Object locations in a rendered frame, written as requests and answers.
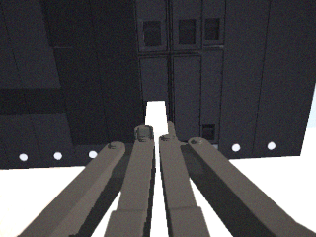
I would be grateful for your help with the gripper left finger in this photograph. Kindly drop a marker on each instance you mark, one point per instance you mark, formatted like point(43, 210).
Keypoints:
point(130, 170)

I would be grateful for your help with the black open-frame rack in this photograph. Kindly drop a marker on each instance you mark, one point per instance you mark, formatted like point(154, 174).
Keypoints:
point(71, 82)

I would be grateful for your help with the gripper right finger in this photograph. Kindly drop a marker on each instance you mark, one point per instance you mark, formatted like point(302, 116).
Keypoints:
point(243, 208)

